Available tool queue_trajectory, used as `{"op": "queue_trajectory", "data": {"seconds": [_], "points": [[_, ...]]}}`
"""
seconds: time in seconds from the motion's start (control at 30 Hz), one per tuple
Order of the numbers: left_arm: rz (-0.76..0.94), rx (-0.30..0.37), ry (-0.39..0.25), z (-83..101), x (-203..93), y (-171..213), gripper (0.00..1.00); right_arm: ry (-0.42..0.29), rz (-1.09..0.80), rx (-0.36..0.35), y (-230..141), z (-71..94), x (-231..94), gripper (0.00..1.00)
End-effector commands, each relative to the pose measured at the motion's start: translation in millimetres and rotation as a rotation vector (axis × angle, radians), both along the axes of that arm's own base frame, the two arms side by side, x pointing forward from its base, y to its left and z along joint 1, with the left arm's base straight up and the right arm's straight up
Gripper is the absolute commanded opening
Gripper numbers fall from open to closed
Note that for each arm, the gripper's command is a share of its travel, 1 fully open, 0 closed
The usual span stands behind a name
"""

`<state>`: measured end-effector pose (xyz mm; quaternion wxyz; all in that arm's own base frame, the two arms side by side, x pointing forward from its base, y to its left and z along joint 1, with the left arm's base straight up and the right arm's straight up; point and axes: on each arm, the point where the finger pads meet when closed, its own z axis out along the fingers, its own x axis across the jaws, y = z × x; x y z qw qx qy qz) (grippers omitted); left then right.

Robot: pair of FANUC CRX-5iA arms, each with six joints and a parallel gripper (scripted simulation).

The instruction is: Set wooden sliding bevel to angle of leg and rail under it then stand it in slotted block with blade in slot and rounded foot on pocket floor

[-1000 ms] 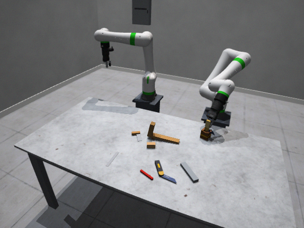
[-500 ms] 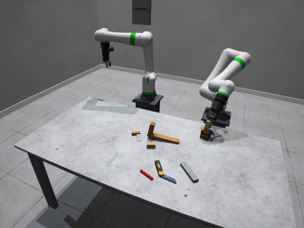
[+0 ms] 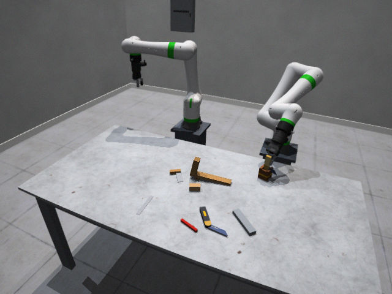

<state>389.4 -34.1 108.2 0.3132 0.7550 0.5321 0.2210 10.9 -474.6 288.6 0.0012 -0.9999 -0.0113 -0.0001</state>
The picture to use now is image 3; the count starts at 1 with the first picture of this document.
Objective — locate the wooden sliding bevel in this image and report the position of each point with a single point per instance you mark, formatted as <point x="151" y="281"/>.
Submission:
<point x="267" y="164"/>

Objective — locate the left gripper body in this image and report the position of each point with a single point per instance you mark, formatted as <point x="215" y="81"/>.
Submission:
<point x="284" y="129"/>

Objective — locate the red flat bar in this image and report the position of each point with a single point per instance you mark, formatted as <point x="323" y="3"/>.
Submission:
<point x="189" y="225"/>

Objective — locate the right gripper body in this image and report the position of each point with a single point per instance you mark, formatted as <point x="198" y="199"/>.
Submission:
<point x="136" y="66"/>

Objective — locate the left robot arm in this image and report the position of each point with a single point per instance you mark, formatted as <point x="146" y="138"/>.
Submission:
<point x="295" y="83"/>

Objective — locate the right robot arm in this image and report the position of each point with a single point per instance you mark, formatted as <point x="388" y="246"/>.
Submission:
<point x="187" y="52"/>

